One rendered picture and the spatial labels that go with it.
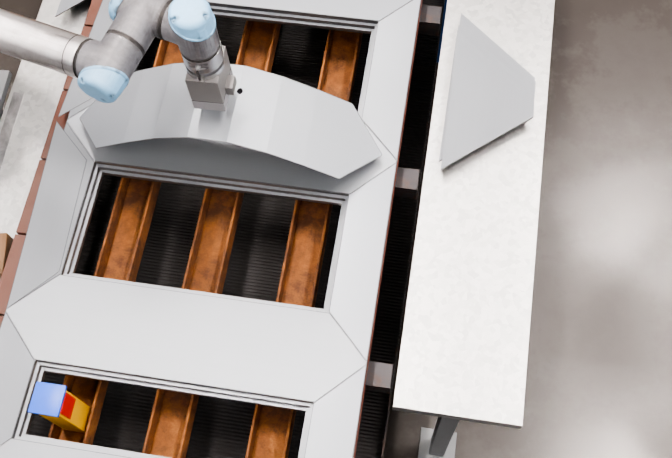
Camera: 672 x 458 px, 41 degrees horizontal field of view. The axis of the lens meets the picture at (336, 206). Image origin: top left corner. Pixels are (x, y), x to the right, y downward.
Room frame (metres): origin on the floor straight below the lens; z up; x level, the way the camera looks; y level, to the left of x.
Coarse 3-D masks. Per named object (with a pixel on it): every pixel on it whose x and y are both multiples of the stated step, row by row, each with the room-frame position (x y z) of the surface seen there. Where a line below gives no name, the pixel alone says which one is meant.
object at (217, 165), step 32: (416, 32) 1.22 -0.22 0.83; (64, 128) 1.03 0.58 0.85; (96, 160) 0.95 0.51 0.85; (128, 160) 0.94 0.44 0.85; (160, 160) 0.93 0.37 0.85; (192, 160) 0.92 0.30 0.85; (224, 160) 0.92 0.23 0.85; (256, 160) 0.91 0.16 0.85; (384, 160) 0.88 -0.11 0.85; (96, 192) 0.88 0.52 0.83; (256, 192) 0.84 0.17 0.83; (288, 192) 0.83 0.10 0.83; (320, 192) 0.82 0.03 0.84; (64, 256) 0.73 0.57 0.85; (160, 288) 0.64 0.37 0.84; (32, 384) 0.47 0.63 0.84; (128, 384) 0.45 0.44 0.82; (160, 384) 0.45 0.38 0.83; (192, 384) 0.44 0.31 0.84; (32, 416) 0.41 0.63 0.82; (96, 448) 0.33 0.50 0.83
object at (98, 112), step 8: (96, 104) 1.06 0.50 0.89; (104, 104) 1.05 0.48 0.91; (96, 112) 1.04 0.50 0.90; (104, 112) 1.03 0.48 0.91; (88, 120) 1.03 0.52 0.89; (96, 120) 1.02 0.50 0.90; (104, 120) 1.01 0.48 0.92; (88, 128) 1.00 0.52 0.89; (96, 128) 0.99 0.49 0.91; (96, 136) 0.97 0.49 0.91; (96, 144) 0.95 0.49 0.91
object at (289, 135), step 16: (288, 80) 1.02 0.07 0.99; (288, 96) 0.98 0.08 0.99; (304, 96) 0.98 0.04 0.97; (288, 112) 0.94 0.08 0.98; (304, 112) 0.95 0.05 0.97; (272, 128) 0.90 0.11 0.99; (288, 128) 0.91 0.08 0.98; (304, 128) 0.91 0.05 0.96; (272, 144) 0.87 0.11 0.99; (288, 144) 0.87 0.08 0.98; (304, 144) 0.88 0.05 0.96; (288, 160) 0.84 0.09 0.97
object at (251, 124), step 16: (256, 80) 1.01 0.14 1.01; (272, 80) 1.01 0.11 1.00; (240, 96) 0.97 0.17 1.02; (256, 96) 0.97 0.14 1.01; (272, 96) 0.97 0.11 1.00; (240, 112) 0.93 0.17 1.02; (256, 112) 0.94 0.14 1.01; (272, 112) 0.94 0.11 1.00; (240, 128) 0.90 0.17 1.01; (256, 128) 0.90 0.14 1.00; (240, 144) 0.86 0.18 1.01; (256, 144) 0.87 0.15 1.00
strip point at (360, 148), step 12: (348, 120) 0.95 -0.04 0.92; (360, 120) 0.95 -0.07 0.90; (348, 132) 0.92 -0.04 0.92; (360, 132) 0.92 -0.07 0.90; (348, 144) 0.89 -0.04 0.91; (360, 144) 0.90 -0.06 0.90; (372, 144) 0.90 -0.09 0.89; (348, 156) 0.87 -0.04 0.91; (360, 156) 0.87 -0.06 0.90; (372, 156) 0.87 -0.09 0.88; (348, 168) 0.84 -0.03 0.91
